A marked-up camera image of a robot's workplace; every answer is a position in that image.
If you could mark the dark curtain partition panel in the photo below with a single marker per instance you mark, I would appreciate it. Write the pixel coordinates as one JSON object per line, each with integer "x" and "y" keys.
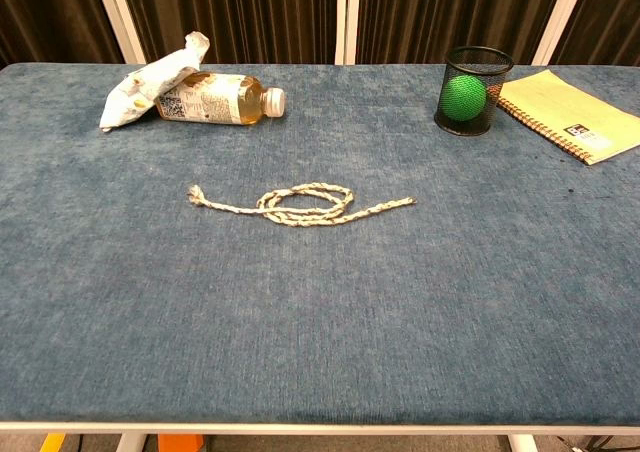
{"x": 50, "y": 12}
{"x": 225, "y": 12}
{"x": 450, "y": 7}
{"x": 615, "y": 12}

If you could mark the green and black cup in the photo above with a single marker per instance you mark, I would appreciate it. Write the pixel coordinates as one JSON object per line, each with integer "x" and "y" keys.
{"x": 492, "y": 117}

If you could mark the blue table cloth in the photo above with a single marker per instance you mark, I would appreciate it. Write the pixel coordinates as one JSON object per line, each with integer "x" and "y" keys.
{"x": 320, "y": 322}

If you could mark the white table frame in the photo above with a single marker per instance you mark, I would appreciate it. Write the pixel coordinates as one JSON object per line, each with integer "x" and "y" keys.
{"x": 320, "y": 428}

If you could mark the plastic tea bottle white cap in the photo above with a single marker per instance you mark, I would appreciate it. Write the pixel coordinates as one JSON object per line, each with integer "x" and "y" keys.
{"x": 215, "y": 99}

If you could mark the white crumpled snack bag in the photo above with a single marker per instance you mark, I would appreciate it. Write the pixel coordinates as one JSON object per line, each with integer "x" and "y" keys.
{"x": 145, "y": 84}

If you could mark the green ball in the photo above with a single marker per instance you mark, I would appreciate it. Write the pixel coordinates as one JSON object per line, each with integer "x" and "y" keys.
{"x": 465, "y": 97}

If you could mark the orange object under table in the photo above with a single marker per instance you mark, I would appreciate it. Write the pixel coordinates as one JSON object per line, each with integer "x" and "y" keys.
{"x": 180, "y": 444}

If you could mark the spiral bound notebook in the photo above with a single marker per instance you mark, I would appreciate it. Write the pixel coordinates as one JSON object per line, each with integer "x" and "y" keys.
{"x": 550, "y": 107}

